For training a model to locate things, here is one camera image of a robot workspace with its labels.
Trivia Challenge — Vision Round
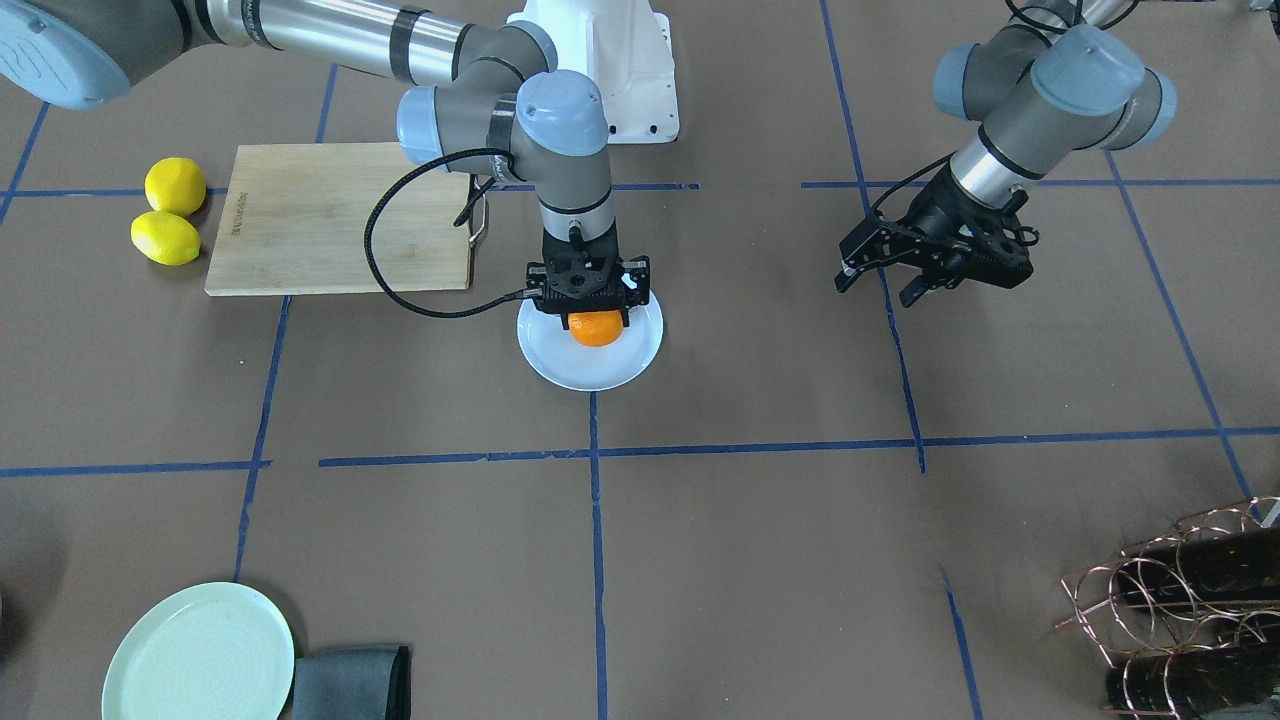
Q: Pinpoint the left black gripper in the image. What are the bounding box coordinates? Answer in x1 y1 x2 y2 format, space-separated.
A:
835 167 1028 307

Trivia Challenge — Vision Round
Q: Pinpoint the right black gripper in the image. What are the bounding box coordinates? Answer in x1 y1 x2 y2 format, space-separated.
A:
541 225 631 332

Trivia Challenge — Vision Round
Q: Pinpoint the orange fruit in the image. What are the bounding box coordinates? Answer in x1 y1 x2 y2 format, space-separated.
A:
566 310 625 348

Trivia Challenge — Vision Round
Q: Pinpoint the light blue plate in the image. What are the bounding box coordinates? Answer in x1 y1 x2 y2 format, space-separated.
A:
516 295 666 392

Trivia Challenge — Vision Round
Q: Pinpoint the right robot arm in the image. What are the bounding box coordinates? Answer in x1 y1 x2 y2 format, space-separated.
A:
1 1 650 329

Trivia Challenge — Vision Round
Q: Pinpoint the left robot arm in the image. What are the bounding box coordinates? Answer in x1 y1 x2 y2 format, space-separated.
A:
835 1 1179 306

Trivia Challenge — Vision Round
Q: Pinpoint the light green plate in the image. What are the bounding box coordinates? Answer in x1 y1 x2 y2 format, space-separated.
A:
100 582 294 719

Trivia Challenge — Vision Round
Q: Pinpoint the grey folded cloth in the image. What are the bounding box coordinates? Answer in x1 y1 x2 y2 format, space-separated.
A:
291 644 412 719

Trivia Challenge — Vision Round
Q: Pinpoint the yellow lemon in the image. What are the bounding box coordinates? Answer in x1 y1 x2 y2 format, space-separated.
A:
131 210 201 266
143 158 207 217

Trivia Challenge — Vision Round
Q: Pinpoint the dark wine bottle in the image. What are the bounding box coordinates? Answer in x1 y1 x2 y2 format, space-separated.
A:
1114 527 1279 610
1105 644 1279 719

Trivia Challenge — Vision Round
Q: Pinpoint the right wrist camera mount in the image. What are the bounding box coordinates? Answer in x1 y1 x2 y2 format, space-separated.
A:
524 251 652 316

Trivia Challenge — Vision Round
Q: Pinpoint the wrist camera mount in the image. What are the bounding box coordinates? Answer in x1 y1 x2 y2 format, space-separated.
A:
960 213 1041 290
524 251 652 316

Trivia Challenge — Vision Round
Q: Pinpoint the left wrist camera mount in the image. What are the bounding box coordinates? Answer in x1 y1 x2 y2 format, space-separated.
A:
960 213 1041 290

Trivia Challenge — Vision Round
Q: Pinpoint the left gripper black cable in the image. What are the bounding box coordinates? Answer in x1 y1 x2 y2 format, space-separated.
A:
865 150 956 225

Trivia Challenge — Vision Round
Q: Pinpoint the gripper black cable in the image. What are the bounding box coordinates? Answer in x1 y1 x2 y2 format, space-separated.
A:
364 149 547 322
865 150 956 225

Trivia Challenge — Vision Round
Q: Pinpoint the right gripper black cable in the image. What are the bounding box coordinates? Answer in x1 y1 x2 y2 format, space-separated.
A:
364 149 547 322

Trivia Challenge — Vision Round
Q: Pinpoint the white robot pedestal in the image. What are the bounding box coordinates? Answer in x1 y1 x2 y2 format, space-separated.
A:
507 1 681 143

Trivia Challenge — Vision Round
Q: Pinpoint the copper wire bottle rack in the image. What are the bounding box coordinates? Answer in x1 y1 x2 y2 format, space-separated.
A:
1059 496 1279 719

